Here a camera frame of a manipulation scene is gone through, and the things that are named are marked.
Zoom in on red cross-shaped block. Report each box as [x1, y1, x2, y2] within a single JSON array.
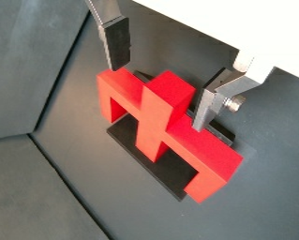
[[96, 68, 243, 202]]

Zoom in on black angle bracket holder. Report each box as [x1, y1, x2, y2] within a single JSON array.
[[106, 70, 237, 203]]

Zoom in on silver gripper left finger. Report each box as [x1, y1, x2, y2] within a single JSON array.
[[86, 0, 130, 71]]

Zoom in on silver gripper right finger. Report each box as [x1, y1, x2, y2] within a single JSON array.
[[191, 67, 259, 131]]

